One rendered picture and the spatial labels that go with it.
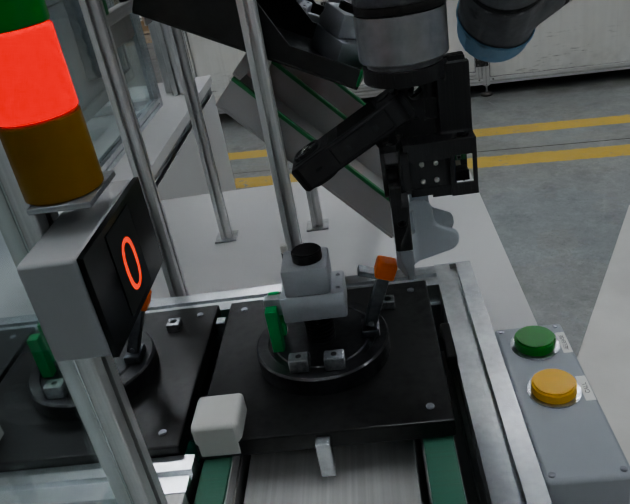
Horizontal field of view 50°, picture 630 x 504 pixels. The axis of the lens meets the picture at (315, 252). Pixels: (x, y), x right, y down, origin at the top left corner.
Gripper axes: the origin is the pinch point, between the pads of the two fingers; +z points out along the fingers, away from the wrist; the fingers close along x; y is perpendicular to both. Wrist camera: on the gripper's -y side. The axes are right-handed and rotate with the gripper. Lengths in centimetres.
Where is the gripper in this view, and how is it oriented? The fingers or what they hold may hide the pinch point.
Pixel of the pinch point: (402, 267)
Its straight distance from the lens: 67.3
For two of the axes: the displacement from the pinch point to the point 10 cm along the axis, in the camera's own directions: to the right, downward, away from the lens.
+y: 9.9, -1.3, -1.0
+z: 1.6, 8.7, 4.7
